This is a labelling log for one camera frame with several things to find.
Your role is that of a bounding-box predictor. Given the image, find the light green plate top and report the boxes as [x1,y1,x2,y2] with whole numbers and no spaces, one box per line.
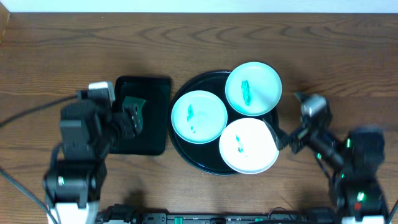
[225,62,282,116]

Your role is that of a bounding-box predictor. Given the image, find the light green plate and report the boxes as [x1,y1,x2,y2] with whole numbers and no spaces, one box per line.
[225,62,282,116]
[170,90,228,144]

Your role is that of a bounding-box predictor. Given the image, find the green scrubbing sponge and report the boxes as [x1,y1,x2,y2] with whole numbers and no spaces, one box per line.
[122,96,146,113]

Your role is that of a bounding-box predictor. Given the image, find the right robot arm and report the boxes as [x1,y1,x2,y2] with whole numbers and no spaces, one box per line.
[267,118,394,223]

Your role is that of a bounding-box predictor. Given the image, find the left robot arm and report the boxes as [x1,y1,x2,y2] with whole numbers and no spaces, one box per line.
[43,100,142,223]

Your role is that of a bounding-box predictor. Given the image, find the black rectangular tray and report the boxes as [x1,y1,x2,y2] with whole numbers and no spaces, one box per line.
[112,76,171,156]

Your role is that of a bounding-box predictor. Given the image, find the white plate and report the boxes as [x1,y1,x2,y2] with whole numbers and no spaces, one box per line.
[219,118,279,174]

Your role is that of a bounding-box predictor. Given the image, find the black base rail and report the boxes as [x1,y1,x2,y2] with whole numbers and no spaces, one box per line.
[94,204,340,224]

